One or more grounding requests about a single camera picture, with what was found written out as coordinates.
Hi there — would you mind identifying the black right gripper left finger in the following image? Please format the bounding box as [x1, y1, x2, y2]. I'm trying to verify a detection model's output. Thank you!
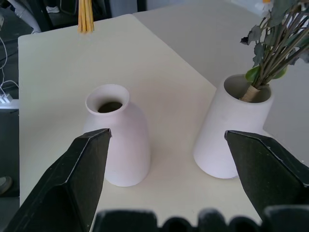
[0, 128, 112, 232]

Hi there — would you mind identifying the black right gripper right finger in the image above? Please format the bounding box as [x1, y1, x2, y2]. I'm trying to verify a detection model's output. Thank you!
[224, 130, 309, 220]

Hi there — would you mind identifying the green-leaved flower bouquet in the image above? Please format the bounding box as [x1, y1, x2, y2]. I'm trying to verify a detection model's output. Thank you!
[239, 0, 309, 103]

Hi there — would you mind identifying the white cylindrical vase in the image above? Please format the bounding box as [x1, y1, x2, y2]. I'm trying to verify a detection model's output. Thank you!
[193, 73, 274, 180]

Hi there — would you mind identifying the grey shoe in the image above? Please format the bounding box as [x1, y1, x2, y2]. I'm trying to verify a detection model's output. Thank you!
[0, 175, 13, 195]

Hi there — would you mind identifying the white flared-neck vase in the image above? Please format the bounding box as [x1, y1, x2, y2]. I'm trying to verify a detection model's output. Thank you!
[81, 84, 152, 188]

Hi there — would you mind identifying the white power strip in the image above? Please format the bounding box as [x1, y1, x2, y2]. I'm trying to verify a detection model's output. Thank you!
[0, 91, 13, 105]

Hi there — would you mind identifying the black chair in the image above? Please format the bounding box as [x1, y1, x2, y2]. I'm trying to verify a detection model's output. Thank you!
[31, 0, 113, 32]

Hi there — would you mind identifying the white cable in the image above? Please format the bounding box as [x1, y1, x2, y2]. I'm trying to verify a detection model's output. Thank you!
[0, 36, 19, 97]

